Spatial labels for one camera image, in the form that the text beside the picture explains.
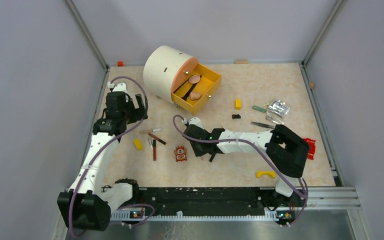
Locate thin black stick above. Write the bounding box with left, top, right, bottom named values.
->
left=173, top=80, right=193, bottom=95

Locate black makeup brush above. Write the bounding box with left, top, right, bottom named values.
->
left=182, top=83, right=197, bottom=101

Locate cream round drawer organizer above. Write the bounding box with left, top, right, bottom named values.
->
left=142, top=45, right=222, bottom=116

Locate beige makeup sponge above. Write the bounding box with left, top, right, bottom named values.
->
left=189, top=91, right=203, bottom=101

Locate pink round powder puff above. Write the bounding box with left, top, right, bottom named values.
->
left=188, top=75, right=202, bottom=85

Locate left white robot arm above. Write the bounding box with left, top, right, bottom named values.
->
left=57, top=76, right=149, bottom=238

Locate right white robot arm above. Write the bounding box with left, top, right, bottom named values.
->
left=172, top=114, right=310, bottom=206

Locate dark red lip gloss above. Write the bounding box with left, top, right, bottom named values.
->
left=209, top=154, right=216, bottom=163

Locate nude concealer tube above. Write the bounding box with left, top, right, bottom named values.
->
left=138, top=128, right=162, bottom=134

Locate red owl number toy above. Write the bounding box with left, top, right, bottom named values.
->
left=174, top=146, right=187, bottom=162

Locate brown lipstick tube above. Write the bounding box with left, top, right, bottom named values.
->
left=148, top=132, right=167, bottom=145

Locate white glue tube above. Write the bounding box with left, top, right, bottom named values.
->
left=148, top=137, right=154, bottom=150

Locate yellow wedge block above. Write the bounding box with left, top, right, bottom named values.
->
left=133, top=138, right=143, bottom=151

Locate yellow rectangular block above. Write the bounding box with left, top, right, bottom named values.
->
left=234, top=98, right=242, bottom=110

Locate yellow arch block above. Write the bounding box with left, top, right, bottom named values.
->
left=255, top=171, right=276, bottom=179

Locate clear plastic wrapper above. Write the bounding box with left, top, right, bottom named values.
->
left=265, top=99, right=291, bottom=125

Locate red horseshoe toy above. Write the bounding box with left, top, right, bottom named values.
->
left=303, top=138, right=316, bottom=160

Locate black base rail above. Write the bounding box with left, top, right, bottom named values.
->
left=125, top=187, right=307, bottom=218

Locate wooden peg at wall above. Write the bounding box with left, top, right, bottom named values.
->
left=234, top=59, right=249, bottom=65

